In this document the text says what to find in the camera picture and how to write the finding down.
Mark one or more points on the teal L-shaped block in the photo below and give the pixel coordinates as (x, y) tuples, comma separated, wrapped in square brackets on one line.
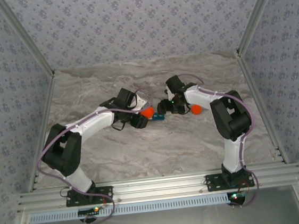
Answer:
[(157, 118)]

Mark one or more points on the orange pill bottle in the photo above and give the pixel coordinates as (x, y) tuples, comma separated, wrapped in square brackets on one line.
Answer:
[(147, 112)]

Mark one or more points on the orange bottle cap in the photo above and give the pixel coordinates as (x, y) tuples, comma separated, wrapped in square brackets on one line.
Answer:
[(196, 110)]

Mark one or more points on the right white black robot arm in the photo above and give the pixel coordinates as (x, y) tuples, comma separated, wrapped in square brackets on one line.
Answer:
[(201, 95)]

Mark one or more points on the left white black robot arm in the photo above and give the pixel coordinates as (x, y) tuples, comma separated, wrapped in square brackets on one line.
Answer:
[(94, 121)]

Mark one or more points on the small circuit board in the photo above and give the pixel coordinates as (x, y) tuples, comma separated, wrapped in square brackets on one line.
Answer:
[(237, 196), (87, 211)]

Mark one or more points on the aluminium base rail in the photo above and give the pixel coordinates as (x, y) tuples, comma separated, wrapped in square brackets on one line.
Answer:
[(157, 187)]

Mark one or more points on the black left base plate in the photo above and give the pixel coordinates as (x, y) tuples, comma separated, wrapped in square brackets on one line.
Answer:
[(104, 193)]

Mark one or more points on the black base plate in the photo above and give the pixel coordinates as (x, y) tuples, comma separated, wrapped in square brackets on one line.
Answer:
[(104, 193), (213, 183)]

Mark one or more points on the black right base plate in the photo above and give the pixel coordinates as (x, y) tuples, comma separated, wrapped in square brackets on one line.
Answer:
[(213, 183)]

